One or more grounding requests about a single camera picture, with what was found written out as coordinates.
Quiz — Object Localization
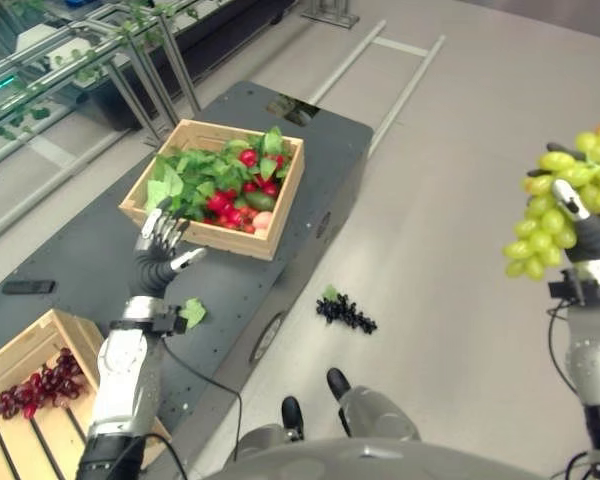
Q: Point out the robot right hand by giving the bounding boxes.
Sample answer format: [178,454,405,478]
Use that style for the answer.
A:
[527,143,600,264]

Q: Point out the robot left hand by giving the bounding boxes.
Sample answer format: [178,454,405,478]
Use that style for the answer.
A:
[133,195,209,309]

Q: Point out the green grape bunch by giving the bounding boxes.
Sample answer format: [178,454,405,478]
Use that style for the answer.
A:
[502,119,600,281]

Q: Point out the dark grey platform cart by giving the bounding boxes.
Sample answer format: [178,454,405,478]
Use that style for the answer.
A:
[0,81,375,480]

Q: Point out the loose green leaf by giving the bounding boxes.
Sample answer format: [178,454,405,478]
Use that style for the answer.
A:
[178,297,208,330]

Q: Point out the wooden crate with produce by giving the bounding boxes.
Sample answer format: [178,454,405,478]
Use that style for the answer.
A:
[118,118,306,262]

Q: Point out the green leafy vegetables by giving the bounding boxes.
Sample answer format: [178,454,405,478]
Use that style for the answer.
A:
[143,126,292,221]

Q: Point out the red radish pile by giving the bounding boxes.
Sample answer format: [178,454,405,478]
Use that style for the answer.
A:
[202,148,287,234]

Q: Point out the peach fruit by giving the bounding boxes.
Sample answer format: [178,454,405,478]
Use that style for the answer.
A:
[252,211,275,237]

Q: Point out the green avocado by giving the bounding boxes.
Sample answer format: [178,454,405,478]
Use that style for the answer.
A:
[244,192,277,211]

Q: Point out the black remote control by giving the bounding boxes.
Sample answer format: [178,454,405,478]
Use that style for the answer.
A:
[1,280,57,296]

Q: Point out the red grape bunch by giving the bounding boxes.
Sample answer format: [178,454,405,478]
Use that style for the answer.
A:
[0,347,89,420]

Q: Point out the wooden slatted crate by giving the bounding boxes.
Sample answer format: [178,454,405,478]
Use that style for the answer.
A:
[0,308,172,480]

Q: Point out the black grape bunch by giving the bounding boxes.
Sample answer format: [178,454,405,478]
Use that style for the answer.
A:
[315,284,379,336]

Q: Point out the robot left leg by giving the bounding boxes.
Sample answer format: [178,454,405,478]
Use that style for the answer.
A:
[233,396,309,464]

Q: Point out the robot leg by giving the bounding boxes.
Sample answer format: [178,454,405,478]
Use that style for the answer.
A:
[326,367,422,443]
[233,396,309,464]

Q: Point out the robot right leg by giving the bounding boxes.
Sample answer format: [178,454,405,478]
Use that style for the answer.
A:
[326,367,422,443]

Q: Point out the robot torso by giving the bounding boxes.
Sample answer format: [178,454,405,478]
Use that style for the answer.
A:
[149,437,561,480]

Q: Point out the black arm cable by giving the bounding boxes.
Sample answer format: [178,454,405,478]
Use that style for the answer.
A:
[107,335,244,480]

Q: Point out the aluminium frame rack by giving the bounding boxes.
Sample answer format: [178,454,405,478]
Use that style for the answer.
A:
[0,0,204,206]

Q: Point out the grey metal floor frame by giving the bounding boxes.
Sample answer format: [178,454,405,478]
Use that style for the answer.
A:
[299,0,447,156]

